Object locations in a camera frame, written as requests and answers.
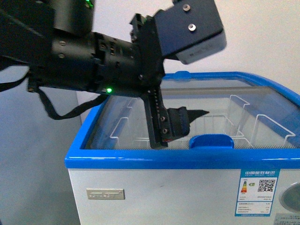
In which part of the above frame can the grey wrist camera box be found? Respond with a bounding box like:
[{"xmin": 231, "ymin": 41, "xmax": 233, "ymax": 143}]
[{"xmin": 154, "ymin": 0, "xmax": 227, "ymax": 65}]

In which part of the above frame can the sliding glass freezer lid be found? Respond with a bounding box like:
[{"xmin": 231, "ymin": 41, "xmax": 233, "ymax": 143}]
[{"xmin": 86, "ymin": 86, "xmax": 300, "ymax": 150}]

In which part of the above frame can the white chest freezer blue rim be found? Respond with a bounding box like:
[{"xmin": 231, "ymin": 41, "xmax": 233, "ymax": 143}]
[{"xmin": 65, "ymin": 71, "xmax": 300, "ymax": 225}]

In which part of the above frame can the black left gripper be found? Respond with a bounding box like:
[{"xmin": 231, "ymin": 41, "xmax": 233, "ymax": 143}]
[{"xmin": 130, "ymin": 14, "xmax": 209, "ymax": 150}]

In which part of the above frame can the white wire freezer basket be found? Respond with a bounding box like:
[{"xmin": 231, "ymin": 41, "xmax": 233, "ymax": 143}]
[{"xmin": 107, "ymin": 94, "xmax": 300, "ymax": 150}]

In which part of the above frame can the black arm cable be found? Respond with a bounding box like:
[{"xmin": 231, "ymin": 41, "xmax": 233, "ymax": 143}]
[{"xmin": 0, "ymin": 63, "xmax": 111, "ymax": 121}]

